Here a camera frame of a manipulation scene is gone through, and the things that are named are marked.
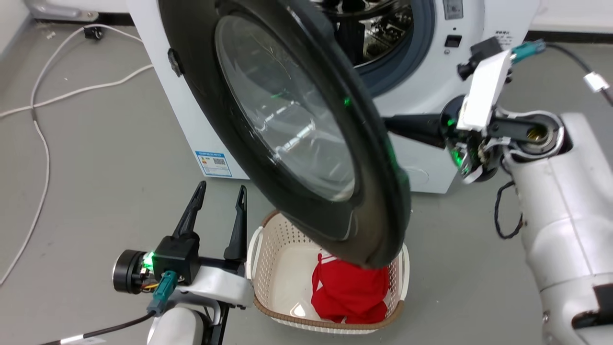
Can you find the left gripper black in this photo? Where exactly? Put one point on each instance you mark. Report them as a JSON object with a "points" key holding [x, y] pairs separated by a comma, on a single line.
{"points": [[128, 271]]}

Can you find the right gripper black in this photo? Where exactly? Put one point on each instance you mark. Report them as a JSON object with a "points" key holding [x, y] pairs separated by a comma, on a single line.
{"points": [[467, 153]]}

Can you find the black round glass washer door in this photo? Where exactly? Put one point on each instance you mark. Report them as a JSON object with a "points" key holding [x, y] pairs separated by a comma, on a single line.
{"points": [[287, 120]]}

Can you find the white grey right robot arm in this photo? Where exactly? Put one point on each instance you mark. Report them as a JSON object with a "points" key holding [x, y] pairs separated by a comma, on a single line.
{"points": [[565, 215]]}

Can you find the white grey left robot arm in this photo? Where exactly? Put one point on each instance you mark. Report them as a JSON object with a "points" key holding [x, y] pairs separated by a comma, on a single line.
{"points": [[175, 328]]}

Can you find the white front-load washing machine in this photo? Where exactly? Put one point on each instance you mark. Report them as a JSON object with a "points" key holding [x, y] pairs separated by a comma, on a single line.
{"points": [[431, 96]]}

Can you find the grey-blue rubber door gasket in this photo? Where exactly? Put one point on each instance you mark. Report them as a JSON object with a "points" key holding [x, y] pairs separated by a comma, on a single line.
{"points": [[424, 43]]}

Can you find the black washer door lock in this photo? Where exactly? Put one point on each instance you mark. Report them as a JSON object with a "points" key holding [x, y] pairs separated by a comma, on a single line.
{"points": [[453, 40]]}

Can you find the blue white energy label sticker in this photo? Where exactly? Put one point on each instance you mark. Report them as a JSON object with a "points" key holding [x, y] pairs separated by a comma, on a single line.
{"points": [[213, 164]]}

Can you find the cream perforated laundry basket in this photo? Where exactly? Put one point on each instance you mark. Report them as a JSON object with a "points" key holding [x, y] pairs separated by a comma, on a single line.
{"points": [[282, 273]]}

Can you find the steel washer drum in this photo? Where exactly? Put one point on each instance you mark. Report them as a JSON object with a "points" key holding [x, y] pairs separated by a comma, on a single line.
{"points": [[383, 38]]}

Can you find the grey washer front panel plate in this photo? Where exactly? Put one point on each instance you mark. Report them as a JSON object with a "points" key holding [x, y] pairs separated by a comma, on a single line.
{"points": [[453, 8]]}

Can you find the red garment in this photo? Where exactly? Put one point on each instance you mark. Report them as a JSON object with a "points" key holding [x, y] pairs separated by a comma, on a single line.
{"points": [[349, 292]]}

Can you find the black floor plug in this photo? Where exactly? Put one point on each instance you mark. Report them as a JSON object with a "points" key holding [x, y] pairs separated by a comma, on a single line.
{"points": [[93, 32]]}

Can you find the grey metal base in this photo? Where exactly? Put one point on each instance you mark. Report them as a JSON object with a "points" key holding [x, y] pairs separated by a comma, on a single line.
{"points": [[62, 10]]}

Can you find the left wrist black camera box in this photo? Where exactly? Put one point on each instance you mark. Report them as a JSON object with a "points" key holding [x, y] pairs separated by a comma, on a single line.
{"points": [[176, 256]]}

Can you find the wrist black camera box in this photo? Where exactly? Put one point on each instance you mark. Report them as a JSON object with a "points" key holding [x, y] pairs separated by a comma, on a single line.
{"points": [[482, 50], [176, 256]]}

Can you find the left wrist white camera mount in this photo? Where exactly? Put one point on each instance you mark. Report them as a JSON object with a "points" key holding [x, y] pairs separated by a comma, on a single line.
{"points": [[220, 287]]}

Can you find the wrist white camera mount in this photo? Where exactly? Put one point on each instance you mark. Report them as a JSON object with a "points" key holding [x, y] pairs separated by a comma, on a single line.
{"points": [[483, 91], [220, 287]]}

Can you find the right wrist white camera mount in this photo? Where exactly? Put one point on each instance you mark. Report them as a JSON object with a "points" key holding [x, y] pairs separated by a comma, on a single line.
{"points": [[483, 91]]}

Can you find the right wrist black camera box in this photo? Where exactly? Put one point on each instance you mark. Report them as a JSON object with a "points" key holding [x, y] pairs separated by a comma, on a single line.
{"points": [[482, 50]]}

